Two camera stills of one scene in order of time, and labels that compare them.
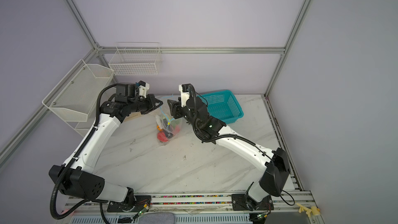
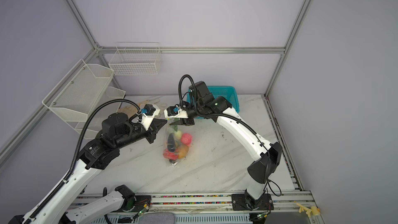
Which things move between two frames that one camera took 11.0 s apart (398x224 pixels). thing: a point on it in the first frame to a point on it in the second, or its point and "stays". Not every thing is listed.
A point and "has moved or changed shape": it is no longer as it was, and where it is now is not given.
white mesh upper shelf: [75, 98] stays
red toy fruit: [161, 137] to [171, 155]
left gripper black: [154, 100] to [152, 129]
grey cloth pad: [157, 218] stays
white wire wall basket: [136, 58] stays
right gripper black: [175, 108] to [185, 122]
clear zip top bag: [168, 128] has moved or changed shape
